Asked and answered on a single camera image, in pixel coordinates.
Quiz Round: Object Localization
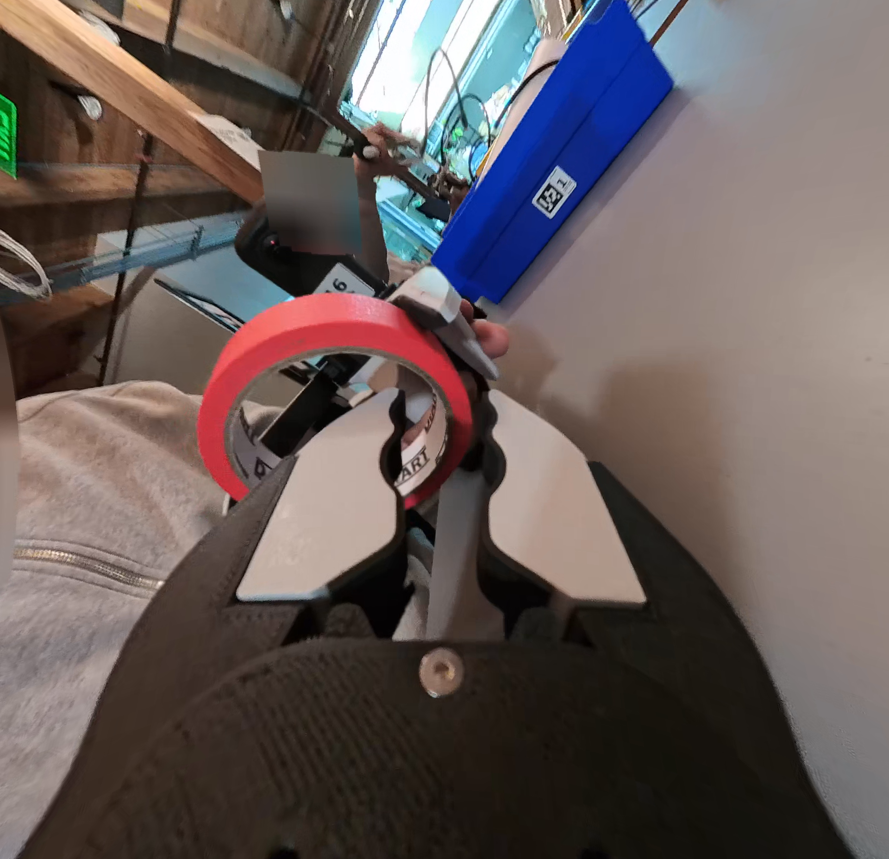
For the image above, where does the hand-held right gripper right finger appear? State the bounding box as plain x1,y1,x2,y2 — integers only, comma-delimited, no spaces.
479,389,647,631

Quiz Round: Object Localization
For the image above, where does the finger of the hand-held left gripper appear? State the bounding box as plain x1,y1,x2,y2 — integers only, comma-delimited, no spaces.
385,266,501,382

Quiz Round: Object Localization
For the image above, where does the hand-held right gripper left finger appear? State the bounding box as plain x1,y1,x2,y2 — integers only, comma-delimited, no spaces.
235,387,408,606

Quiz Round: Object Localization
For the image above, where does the red tape roll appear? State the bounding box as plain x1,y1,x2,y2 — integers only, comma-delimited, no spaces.
196,294,475,513

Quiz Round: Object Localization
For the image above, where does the blue plastic bin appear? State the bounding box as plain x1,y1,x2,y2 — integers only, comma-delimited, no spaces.
431,0,676,306

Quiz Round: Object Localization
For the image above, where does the grey desk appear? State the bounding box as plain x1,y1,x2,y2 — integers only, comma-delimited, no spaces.
479,0,889,859

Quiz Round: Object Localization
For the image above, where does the person's left hand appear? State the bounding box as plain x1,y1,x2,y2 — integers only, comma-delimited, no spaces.
458,300,512,361

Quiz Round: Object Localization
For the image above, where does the white roll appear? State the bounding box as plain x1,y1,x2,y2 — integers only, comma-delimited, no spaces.
495,38,569,162

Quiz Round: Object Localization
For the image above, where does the person's grey sweatshirt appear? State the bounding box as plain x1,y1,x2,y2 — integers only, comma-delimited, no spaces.
0,380,244,859

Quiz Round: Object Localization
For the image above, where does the wooden ceiling beam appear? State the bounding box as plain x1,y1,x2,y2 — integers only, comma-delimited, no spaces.
0,0,266,206

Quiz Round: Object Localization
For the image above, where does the green sign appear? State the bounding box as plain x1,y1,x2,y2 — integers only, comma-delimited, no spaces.
0,94,19,181

